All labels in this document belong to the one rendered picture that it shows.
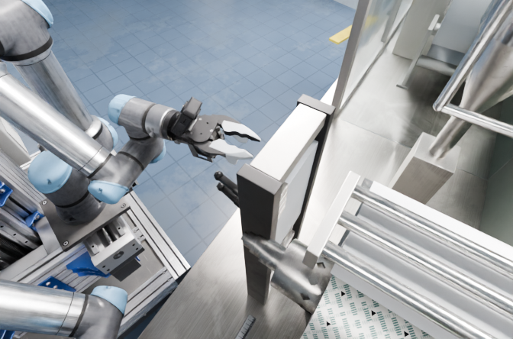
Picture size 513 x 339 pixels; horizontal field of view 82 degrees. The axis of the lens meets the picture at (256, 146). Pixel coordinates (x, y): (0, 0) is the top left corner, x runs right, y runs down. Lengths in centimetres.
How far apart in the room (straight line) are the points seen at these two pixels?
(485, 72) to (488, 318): 41
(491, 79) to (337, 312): 46
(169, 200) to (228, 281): 126
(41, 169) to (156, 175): 125
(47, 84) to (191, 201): 131
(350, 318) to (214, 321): 54
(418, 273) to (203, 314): 60
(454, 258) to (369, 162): 76
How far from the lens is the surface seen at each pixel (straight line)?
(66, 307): 73
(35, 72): 87
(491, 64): 62
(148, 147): 78
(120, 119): 75
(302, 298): 37
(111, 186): 74
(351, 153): 108
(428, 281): 32
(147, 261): 167
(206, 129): 64
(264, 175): 32
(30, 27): 82
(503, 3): 44
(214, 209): 194
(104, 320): 74
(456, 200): 111
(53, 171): 98
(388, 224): 33
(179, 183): 209
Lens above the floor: 171
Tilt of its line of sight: 51 degrees down
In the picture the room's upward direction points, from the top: straight up
